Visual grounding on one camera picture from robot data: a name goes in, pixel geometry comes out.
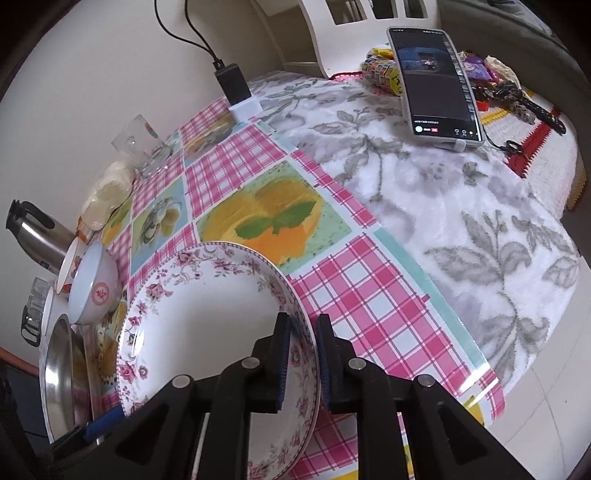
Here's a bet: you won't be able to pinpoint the smartphone in white stand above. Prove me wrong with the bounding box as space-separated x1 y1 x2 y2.
388 27 485 152

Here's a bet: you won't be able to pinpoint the floral pink rimmed plate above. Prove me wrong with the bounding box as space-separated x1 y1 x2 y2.
116 242 321 479

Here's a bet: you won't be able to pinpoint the white bowl red emblem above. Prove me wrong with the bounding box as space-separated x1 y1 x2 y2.
67 242 122 325

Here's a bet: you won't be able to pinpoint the pink checkered plastic tablecloth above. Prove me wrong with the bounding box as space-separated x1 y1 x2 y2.
95 102 505 479

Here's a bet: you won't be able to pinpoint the black power cable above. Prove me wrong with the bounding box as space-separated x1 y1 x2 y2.
153 0 226 68

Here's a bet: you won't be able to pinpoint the clear glass mug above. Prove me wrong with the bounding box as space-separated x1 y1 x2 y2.
111 114 172 179

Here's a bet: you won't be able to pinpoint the colourful snack packets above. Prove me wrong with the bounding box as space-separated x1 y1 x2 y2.
362 47 521 96

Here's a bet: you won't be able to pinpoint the stainless steel thermos jug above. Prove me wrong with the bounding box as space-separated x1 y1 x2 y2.
6 200 75 275

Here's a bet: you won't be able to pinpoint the glass teapot black handle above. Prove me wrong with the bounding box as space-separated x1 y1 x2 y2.
20 277 50 348

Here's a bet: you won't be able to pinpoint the black keys bunch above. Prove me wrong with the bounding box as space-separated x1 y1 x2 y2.
472 81 567 135

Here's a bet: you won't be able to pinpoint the black power adapter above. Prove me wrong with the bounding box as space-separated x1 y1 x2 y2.
215 63 252 106

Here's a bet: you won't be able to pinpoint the stainless steel basin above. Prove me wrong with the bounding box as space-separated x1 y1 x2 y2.
40 314 101 443

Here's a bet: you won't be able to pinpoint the crocheted white red mat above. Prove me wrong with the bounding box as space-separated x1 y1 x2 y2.
479 89 587 218

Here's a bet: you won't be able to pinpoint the white power strip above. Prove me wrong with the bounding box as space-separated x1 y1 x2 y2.
228 95 263 124

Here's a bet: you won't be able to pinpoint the bag of white buns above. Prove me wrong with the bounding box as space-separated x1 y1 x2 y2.
80 159 135 231

